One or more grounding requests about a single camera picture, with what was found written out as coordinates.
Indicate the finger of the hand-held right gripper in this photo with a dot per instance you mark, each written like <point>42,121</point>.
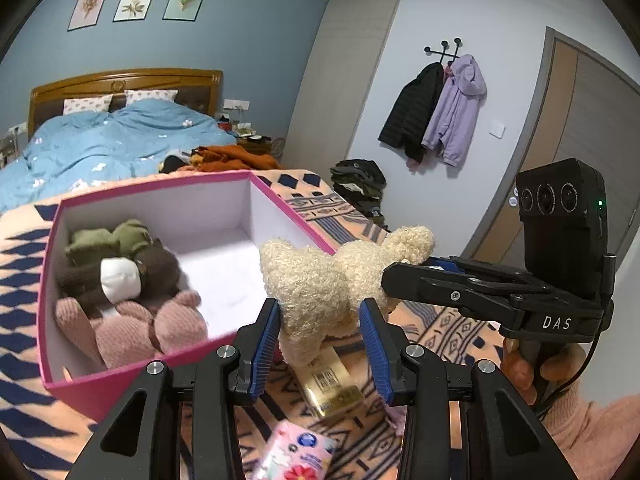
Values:
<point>450,262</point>
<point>425,285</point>

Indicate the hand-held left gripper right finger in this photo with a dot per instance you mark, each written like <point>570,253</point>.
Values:
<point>375,345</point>

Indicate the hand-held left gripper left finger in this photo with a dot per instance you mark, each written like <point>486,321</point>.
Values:
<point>266,345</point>

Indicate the gold box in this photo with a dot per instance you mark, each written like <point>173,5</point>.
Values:
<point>330,380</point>

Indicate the pink satin pouch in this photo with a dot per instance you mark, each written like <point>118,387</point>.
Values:
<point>396,417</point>

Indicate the cream plush bear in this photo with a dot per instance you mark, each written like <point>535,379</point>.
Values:
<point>310,280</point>

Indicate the pink knitted plush rabbit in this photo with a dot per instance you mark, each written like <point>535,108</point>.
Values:
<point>175,325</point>

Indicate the pink floral tissue packet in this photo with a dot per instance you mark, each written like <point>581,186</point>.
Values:
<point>295,452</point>

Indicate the brown and white plush toy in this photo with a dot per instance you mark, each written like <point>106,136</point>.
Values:
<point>155,270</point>

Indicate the green plush frog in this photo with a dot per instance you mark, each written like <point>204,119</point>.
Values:
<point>125,237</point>

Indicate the pink cardboard box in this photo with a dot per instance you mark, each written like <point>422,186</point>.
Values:
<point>82,394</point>

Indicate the person's right hand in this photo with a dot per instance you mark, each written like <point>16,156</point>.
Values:
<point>565,362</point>

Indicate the camouflage clothes pile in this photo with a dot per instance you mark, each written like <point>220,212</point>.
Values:
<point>357,185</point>

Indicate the grey and wood door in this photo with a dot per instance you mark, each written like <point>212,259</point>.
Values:
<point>590,120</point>

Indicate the purple jacket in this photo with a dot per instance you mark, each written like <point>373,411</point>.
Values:
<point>455,110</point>

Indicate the black jacket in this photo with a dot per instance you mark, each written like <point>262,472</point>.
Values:
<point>412,110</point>

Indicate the rust orange clothes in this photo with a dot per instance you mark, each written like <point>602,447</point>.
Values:
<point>235,157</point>

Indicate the cluttered wooden nightstand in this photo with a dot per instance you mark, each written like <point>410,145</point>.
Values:
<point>250,135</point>

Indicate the orange patterned blanket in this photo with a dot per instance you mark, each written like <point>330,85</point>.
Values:
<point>20,270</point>

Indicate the blue floral duvet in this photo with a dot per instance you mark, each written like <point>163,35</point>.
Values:
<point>100,145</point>

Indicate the white patterned pillow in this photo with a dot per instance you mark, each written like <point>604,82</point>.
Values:
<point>150,98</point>
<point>87,104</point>

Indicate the wooden headboard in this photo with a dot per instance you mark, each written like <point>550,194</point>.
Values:
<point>125,80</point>

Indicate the green leaf framed picture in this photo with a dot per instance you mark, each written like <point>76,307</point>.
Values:
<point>184,1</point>

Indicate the white flower framed picture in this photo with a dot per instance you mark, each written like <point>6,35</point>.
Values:
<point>135,1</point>

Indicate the pink flower framed picture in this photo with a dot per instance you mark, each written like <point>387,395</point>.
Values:
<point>88,8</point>

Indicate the white light switch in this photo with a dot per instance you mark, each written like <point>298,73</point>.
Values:
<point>497,129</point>

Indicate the black wall coat rack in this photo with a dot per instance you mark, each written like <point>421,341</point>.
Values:
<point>442,50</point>

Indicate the white wall outlet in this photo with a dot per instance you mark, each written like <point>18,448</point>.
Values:
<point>235,105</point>
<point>17,127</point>

